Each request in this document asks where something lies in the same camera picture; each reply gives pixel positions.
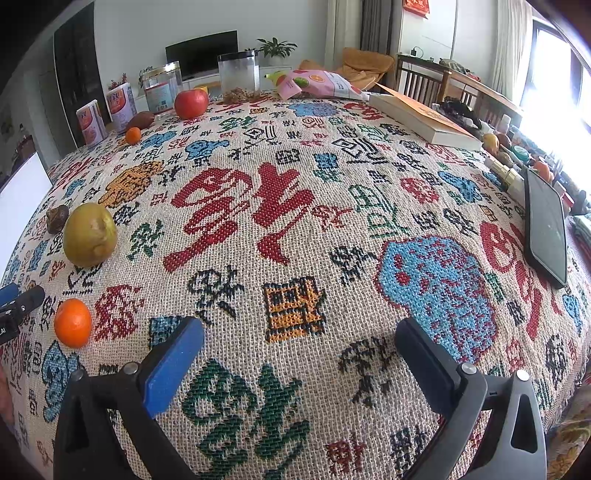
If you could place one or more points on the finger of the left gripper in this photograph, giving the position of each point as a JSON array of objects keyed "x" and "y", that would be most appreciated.
[
  {"x": 13, "y": 314},
  {"x": 8, "y": 294}
]

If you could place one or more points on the purple sweet potato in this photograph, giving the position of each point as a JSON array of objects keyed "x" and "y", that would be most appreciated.
[{"x": 141, "y": 120}]

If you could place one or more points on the red apple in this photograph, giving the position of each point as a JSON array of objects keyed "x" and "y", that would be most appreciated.
[{"x": 191, "y": 104}]

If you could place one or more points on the white cardboard box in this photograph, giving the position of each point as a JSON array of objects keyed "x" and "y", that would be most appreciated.
[{"x": 20, "y": 198}]

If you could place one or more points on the green yellow pear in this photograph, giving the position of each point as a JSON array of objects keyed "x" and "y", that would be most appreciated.
[{"x": 90, "y": 235}]

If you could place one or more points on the purple porridge can left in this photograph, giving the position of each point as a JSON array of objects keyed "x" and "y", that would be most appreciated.
[{"x": 91, "y": 123}]

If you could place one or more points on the black tablet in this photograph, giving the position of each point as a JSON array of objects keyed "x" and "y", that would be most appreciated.
[{"x": 545, "y": 238}]

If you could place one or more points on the red flower vase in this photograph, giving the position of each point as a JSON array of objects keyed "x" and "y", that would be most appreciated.
[{"x": 116, "y": 83}]

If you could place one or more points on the glass jar gold lid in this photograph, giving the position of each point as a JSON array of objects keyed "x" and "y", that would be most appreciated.
[{"x": 161, "y": 86}]

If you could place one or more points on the patterned woven tablecloth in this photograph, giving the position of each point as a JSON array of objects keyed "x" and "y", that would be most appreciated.
[{"x": 301, "y": 233}]

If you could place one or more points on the black flat television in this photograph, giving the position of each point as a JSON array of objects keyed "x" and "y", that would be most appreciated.
[{"x": 198, "y": 55}]

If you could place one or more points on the pile of dried nuts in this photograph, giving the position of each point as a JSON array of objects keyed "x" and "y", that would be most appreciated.
[{"x": 240, "y": 95}]

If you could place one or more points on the clear container black lid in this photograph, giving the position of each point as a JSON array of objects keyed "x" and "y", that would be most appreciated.
[{"x": 239, "y": 70}]

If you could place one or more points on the thick paperback book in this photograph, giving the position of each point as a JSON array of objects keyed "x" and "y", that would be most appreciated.
[{"x": 424, "y": 121}]

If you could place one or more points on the green potted plant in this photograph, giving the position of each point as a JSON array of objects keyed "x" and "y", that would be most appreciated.
[{"x": 275, "y": 48}]

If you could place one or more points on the wooden dining chair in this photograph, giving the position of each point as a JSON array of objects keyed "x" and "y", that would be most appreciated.
[{"x": 424, "y": 81}]

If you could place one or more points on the pink snack bag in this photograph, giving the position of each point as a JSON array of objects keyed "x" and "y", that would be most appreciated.
[{"x": 314, "y": 83}]

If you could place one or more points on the orange lounge chair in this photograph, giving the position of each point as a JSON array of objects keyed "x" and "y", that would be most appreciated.
[{"x": 363, "y": 69}]

